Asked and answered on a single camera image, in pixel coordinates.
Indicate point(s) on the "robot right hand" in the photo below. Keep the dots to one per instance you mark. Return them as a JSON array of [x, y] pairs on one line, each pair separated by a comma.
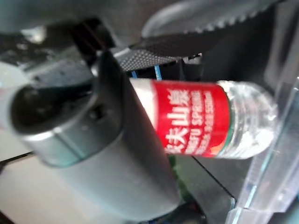
[[112, 144]]

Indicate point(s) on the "water bottle red label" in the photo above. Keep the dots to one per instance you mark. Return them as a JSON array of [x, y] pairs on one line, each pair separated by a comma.
[[191, 116]]

